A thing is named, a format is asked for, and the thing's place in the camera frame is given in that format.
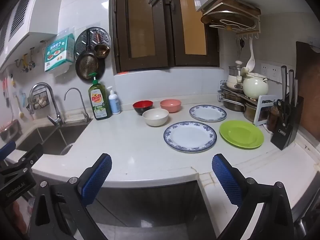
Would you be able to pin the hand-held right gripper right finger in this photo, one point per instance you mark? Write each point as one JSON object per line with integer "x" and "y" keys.
{"x": 227, "y": 182}

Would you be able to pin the green plate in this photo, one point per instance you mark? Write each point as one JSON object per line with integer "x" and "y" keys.
{"x": 241, "y": 134}

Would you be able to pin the red and black bowl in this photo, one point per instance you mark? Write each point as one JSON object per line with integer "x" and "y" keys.
{"x": 142, "y": 106}

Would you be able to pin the cream ceramic teapot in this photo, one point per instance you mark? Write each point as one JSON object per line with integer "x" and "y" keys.
{"x": 255, "y": 87}

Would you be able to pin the thin chrome faucet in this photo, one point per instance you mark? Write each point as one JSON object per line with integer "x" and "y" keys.
{"x": 83, "y": 108}

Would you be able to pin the white hanging ladle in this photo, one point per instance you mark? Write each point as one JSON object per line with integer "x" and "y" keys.
{"x": 251, "y": 57}

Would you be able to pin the round steel steamer tray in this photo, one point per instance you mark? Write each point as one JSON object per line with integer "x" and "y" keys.
{"x": 82, "y": 38}

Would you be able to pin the small steel pot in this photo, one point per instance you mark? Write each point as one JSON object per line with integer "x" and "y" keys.
{"x": 250, "y": 113}

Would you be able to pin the brown glass jar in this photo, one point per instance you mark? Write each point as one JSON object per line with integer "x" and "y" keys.
{"x": 273, "y": 116}

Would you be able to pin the dark wooden cutting board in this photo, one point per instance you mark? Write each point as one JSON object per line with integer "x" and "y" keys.
{"x": 308, "y": 87}

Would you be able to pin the white power outlet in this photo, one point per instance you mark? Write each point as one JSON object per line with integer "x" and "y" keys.
{"x": 268, "y": 71}

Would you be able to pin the round wooden board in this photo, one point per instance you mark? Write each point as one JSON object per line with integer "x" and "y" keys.
{"x": 225, "y": 18}

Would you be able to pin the dark brown window frame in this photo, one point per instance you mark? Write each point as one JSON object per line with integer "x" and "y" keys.
{"x": 170, "y": 30}

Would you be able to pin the cream white bowl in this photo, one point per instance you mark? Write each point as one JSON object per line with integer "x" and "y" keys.
{"x": 155, "y": 117}

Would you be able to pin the cream pot with glass lid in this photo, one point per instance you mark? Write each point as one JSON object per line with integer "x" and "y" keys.
{"x": 233, "y": 80}

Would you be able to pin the black knife block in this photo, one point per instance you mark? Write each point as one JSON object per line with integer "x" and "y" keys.
{"x": 287, "y": 130}

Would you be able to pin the paper towel pack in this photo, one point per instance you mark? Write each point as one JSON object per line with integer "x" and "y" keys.
{"x": 58, "y": 52}

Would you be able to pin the green dish soap bottle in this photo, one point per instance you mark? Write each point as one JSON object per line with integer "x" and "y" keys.
{"x": 100, "y": 105}

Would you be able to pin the white pot rack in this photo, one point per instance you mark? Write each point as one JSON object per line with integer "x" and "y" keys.
{"x": 268, "y": 97}

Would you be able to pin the blue floral white plate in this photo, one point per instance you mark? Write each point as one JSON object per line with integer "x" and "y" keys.
{"x": 207, "y": 113}
{"x": 190, "y": 137}

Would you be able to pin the brass ladle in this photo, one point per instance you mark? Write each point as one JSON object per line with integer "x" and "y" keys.
{"x": 101, "y": 50}

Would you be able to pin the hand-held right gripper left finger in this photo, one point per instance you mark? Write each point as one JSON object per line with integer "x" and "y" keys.
{"x": 97, "y": 180}

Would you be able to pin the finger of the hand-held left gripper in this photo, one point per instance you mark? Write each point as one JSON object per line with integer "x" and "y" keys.
{"x": 27, "y": 160}
{"x": 7, "y": 148}

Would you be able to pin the white range hood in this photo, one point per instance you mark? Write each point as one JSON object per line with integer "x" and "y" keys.
{"x": 37, "y": 10}

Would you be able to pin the white pump bottle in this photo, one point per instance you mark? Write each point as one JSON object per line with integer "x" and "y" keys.
{"x": 114, "y": 103}

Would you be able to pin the wide steel pot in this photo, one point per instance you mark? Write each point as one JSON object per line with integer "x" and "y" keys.
{"x": 232, "y": 103}

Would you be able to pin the tall chrome kitchen faucet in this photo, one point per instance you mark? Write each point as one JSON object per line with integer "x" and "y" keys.
{"x": 53, "y": 105}

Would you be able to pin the steel kitchen sink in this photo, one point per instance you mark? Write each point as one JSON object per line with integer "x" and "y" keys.
{"x": 50, "y": 137}

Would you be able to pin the white wall rack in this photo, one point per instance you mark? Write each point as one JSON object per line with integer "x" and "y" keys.
{"x": 246, "y": 31}

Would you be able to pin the pink bowl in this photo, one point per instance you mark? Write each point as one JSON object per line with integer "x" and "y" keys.
{"x": 170, "y": 105}

